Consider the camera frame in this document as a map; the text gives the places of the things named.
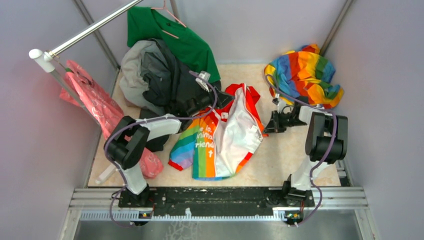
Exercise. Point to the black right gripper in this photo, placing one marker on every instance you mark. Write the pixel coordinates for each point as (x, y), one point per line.
(274, 125)

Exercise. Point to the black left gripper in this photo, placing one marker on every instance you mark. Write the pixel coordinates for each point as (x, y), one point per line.
(222, 99)

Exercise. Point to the red white cartoon jacket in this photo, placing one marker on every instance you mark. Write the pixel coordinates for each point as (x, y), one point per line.
(219, 145)

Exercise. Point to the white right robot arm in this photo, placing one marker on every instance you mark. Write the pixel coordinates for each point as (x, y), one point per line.
(326, 140)

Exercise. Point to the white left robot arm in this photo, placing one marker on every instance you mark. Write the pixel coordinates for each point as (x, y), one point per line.
(126, 144)

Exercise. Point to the dark grey jacket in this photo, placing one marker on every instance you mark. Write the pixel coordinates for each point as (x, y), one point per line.
(158, 82)

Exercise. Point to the rainbow striped garment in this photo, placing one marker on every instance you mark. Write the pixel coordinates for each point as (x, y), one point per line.
(304, 72)

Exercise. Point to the green t-shirt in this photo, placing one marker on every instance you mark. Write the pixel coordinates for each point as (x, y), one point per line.
(146, 23)

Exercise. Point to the pink clothes hanger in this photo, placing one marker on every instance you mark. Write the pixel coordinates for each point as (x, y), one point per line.
(170, 18)

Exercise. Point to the pink patterned garment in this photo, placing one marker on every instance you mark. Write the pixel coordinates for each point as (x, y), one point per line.
(106, 112)

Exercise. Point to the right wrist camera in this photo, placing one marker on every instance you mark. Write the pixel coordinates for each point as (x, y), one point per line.
(280, 103)

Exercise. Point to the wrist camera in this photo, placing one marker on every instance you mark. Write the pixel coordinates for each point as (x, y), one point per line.
(280, 103)
(202, 80)

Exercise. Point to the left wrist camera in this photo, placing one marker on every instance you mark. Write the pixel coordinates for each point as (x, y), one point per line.
(202, 80)

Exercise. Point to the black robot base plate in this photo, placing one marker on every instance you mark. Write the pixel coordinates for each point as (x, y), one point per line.
(216, 201)

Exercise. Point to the aluminium frame rail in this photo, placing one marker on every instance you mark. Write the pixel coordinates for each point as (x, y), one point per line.
(101, 204)

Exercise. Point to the silver clothes rail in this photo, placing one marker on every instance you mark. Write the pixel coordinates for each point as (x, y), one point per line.
(44, 58)

